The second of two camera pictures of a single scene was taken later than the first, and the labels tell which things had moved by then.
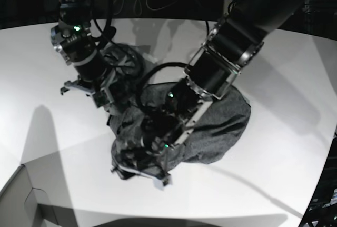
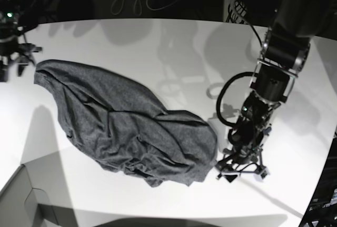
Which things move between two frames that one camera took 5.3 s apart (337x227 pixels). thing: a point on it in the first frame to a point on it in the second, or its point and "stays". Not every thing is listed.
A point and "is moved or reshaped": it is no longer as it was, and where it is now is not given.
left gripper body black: x=92 y=77 to x=19 y=53
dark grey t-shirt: x=214 y=126 is moved or reshaped
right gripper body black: x=145 y=157 to x=245 y=160
